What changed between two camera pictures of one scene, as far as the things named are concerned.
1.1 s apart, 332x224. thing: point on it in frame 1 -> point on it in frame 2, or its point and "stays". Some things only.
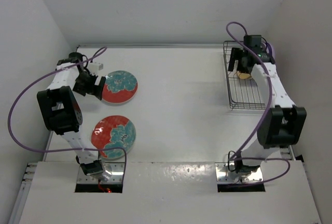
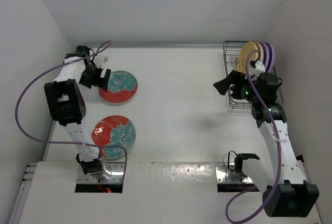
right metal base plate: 224,175 stays
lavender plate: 270,48 stays
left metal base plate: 115,169 stays
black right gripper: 238,54 -> 234,77
